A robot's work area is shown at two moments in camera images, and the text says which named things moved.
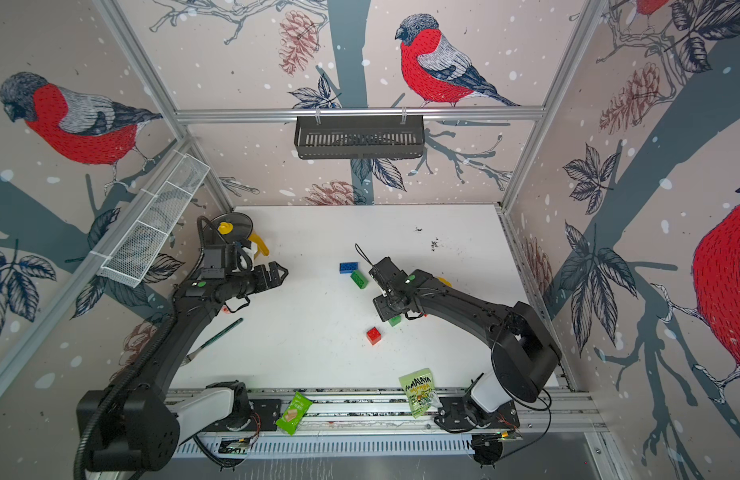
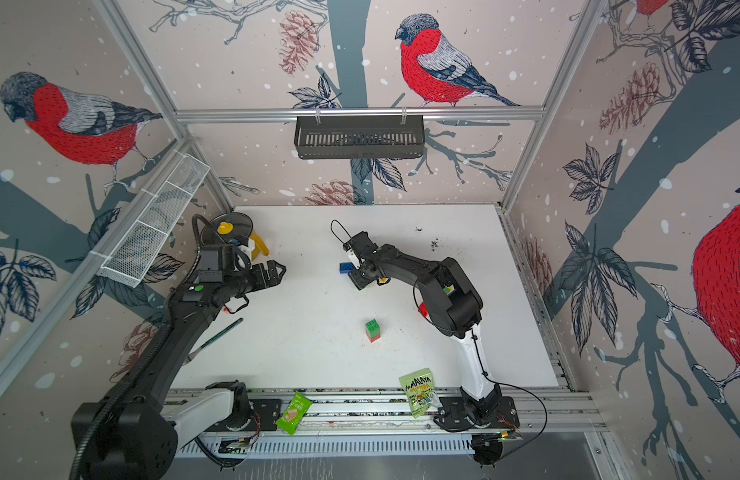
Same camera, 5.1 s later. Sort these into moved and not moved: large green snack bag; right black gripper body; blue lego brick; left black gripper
Moved: right black gripper body
Not moved: blue lego brick; large green snack bag; left black gripper
